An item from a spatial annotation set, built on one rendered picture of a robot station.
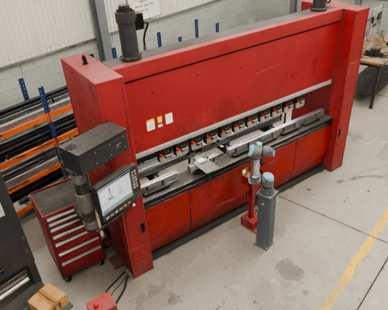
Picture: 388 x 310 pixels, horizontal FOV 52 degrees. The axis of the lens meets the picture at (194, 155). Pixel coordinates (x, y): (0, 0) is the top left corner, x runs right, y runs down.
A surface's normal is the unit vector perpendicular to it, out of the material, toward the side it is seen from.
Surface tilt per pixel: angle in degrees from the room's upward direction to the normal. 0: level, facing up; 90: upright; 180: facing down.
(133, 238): 90
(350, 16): 90
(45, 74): 90
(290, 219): 0
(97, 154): 90
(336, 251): 0
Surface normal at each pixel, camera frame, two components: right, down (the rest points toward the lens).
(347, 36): -0.82, 0.34
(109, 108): 0.57, 0.42
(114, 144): 0.78, 0.30
